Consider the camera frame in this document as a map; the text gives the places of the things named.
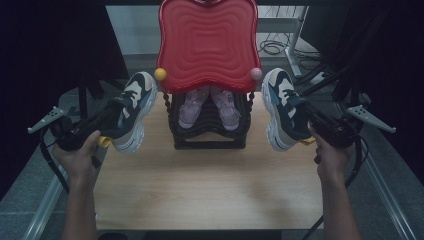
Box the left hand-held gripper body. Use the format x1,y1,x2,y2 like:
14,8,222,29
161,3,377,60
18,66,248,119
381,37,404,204
27,106,90,153

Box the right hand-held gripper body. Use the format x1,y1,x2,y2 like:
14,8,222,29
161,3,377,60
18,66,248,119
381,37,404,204
314,104,397,149

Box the navy and beige sneaker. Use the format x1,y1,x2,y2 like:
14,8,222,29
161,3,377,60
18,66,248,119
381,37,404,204
98,70,159,154
260,67,317,153

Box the purple sandal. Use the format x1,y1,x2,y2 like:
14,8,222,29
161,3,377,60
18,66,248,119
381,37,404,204
210,86,242,130
178,85,211,129

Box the red and black shoe rack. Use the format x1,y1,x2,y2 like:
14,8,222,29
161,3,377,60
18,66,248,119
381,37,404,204
154,0,263,150

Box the person's right hand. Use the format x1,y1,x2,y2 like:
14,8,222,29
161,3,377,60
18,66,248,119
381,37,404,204
309,128,357,183

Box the person's left hand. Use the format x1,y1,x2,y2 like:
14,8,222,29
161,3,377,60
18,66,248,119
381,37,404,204
51,130,103,183

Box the black metal stand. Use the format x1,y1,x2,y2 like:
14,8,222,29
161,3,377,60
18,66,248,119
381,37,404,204
77,74,105,131

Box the white power strip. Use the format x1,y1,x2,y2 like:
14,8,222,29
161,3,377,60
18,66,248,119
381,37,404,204
309,70,328,86

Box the black tripod stand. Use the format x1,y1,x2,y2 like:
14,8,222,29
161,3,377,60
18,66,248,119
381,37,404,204
293,59,372,113

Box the black curtain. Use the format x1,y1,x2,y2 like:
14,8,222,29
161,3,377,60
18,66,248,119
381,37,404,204
0,0,130,201
301,0,424,184

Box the left hand-held gripper cable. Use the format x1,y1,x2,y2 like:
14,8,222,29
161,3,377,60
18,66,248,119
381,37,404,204
39,128,72,195

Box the black cables on floor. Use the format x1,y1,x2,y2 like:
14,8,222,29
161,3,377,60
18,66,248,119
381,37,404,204
258,39,322,63

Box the metal floor rail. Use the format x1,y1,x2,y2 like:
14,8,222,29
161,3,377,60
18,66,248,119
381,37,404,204
334,100,418,240
23,119,98,240

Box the white metal desk frame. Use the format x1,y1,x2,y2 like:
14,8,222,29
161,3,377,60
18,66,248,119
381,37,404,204
258,4,310,78

